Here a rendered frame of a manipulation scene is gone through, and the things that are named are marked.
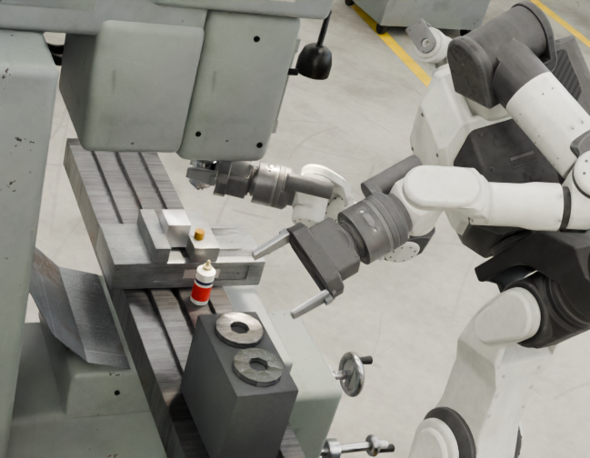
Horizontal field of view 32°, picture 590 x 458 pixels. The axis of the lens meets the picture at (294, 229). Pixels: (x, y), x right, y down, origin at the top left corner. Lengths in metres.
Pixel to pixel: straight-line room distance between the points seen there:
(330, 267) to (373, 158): 3.65
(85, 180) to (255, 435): 0.97
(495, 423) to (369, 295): 2.21
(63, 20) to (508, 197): 0.77
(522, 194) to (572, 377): 2.63
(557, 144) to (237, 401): 0.68
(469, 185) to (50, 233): 2.69
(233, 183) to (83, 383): 0.51
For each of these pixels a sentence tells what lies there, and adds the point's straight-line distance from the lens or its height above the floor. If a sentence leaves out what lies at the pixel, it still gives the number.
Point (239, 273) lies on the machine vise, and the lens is 2.31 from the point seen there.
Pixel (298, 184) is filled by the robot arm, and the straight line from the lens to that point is 2.04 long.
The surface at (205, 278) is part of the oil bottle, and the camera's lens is 2.20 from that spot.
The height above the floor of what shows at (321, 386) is 0.72.
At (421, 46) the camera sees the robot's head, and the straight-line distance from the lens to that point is 1.87.
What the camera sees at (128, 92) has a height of 1.47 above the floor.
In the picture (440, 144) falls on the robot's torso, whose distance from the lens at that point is 1.74.
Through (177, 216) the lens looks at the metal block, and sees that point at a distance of 2.26.
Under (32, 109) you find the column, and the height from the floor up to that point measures 1.49.
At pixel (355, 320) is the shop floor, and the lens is 3.94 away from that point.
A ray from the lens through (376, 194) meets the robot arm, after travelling 1.50.
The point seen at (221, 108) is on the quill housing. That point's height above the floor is 1.44.
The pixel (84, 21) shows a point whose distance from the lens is 1.76.
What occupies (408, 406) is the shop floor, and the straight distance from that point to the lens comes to 3.64.
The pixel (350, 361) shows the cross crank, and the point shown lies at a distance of 2.67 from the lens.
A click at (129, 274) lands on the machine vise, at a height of 0.97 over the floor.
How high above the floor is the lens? 2.28
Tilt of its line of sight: 32 degrees down
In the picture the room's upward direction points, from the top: 17 degrees clockwise
